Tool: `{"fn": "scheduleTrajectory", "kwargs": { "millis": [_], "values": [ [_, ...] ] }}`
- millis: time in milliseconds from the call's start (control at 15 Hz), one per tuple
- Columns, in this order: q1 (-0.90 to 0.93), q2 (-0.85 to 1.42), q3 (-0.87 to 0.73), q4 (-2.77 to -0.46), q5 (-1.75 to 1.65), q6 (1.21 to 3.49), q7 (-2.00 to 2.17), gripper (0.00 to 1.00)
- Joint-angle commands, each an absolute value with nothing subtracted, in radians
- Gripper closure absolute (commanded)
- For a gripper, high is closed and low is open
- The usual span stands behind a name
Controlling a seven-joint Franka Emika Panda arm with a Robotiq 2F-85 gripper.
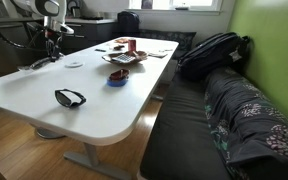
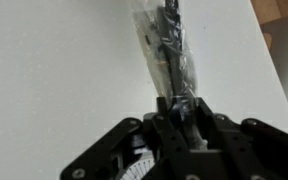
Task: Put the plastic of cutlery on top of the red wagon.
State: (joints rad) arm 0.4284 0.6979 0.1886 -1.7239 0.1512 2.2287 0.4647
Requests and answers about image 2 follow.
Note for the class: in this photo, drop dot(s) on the clear plastic cutlery packet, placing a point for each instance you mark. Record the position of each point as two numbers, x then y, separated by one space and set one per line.
174 50

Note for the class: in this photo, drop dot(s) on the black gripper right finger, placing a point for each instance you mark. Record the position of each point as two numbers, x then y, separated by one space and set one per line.
264 150

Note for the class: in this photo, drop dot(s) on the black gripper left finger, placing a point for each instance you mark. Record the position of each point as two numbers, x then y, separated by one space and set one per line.
100 153

